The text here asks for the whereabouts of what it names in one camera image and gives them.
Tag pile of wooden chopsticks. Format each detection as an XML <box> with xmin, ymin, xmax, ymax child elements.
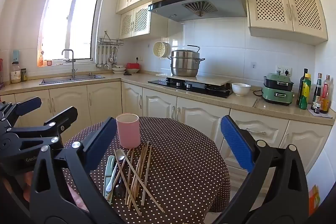
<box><xmin>114</xmin><ymin>140</ymin><xmax>165</xmax><ymax>214</ymax></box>

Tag white bowl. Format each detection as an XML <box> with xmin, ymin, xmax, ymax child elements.
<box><xmin>231</xmin><ymin>82</ymin><xmax>251</xmax><ymax>97</ymax></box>

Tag small lattice door cabinet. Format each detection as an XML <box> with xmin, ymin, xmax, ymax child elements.
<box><xmin>119</xmin><ymin>2</ymin><xmax>153</xmax><ymax>39</ymax></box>

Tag pink cup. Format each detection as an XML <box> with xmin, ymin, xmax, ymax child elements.
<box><xmin>116</xmin><ymin>113</ymin><xmax>141</xmax><ymax>149</ymax></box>

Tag black cooktop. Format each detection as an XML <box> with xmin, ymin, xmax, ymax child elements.
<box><xmin>147</xmin><ymin>77</ymin><xmax>234</xmax><ymax>98</ymax></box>

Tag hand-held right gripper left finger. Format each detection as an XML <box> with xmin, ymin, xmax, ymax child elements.
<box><xmin>29</xmin><ymin>116</ymin><xmax>124</xmax><ymax>224</ymax></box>

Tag steel steamer pot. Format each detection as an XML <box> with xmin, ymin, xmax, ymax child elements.
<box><xmin>167</xmin><ymin>45</ymin><xmax>206</xmax><ymax>77</ymax></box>

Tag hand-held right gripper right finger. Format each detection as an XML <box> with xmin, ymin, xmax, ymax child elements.
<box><xmin>215</xmin><ymin>115</ymin><xmax>311</xmax><ymax>224</ymax></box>

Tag double wall outlet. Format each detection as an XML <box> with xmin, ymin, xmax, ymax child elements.
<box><xmin>276</xmin><ymin>65</ymin><xmax>292</xmax><ymax>76</ymax></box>

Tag grey range hood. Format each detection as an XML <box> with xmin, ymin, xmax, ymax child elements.
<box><xmin>148</xmin><ymin>0</ymin><xmax>247</xmax><ymax>22</ymax></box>

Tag yellow green bottle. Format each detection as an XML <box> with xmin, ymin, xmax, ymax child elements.
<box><xmin>299</xmin><ymin>73</ymin><xmax>312</xmax><ymax>110</ymax></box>

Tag green handled utensil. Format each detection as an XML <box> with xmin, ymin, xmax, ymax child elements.
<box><xmin>103</xmin><ymin>155</ymin><xmax>116</xmax><ymax>193</ymax></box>

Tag round table with dotted cloth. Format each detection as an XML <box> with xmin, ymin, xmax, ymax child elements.
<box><xmin>62</xmin><ymin>116</ymin><xmax>231</xmax><ymax>224</ymax></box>

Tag dark sauce bottle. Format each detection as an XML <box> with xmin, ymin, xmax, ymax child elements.
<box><xmin>311</xmin><ymin>73</ymin><xmax>323</xmax><ymax>111</ymax></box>

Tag dark green oil bottle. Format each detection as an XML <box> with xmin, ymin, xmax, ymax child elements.
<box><xmin>297</xmin><ymin>68</ymin><xmax>308</xmax><ymax>106</ymax></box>

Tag wall utensil rack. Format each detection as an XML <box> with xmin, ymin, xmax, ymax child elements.
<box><xmin>98</xmin><ymin>31</ymin><xmax>124</xmax><ymax>47</ymax></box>

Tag steel sink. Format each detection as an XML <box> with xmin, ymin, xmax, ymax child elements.
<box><xmin>39</xmin><ymin>74</ymin><xmax>105</xmax><ymax>85</ymax></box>

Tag glass jar tan contents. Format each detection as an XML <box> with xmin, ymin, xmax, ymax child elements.
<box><xmin>10</xmin><ymin>61</ymin><xmax>21</xmax><ymax>84</ymax></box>

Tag steel faucet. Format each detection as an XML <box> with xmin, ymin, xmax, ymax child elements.
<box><xmin>62</xmin><ymin>49</ymin><xmax>78</xmax><ymax>79</ymax></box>

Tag large lattice door cabinet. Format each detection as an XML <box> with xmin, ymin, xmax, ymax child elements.
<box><xmin>243</xmin><ymin>0</ymin><xmax>328</xmax><ymax>45</ymax></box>

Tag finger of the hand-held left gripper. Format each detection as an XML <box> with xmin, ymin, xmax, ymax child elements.
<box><xmin>0</xmin><ymin>97</ymin><xmax>42</xmax><ymax>123</ymax></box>
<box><xmin>8</xmin><ymin>106</ymin><xmax>79</xmax><ymax>148</ymax></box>

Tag orange packet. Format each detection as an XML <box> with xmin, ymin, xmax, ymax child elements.
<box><xmin>308</xmin><ymin>185</ymin><xmax>322</xmax><ymax>216</ymax></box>

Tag cream lower cabinets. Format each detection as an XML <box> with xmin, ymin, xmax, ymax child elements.
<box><xmin>0</xmin><ymin>81</ymin><xmax>334</xmax><ymax>188</ymax></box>

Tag clear bottle red label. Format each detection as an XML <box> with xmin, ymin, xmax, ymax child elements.
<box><xmin>320</xmin><ymin>75</ymin><xmax>331</xmax><ymax>113</ymax></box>

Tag cream strainer basket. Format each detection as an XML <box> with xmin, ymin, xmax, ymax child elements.
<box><xmin>153</xmin><ymin>41</ymin><xmax>171</xmax><ymax>58</ymax></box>

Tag green electric cooker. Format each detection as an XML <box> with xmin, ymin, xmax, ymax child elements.
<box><xmin>262</xmin><ymin>72</ymin><xmax>294</xmax><ymax>106</ymax></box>

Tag kitchen window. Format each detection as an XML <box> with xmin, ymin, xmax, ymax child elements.
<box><xmin>38</xmin><ymin>0</ymin><xmax>101</xmax><ymax>67</ymax></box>

